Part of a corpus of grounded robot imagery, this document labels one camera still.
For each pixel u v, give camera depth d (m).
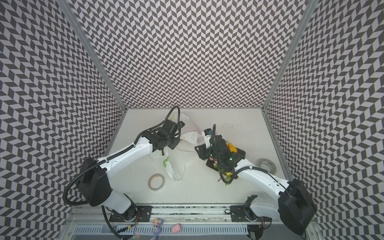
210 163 0.89
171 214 0.74
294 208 0.39
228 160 0.58
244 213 0.65
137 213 0.71
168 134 0.65
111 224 0.68
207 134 0.70
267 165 0.87
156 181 0.82
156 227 0.67
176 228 0.68
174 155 0.91
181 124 0.75
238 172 0.52
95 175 0.42
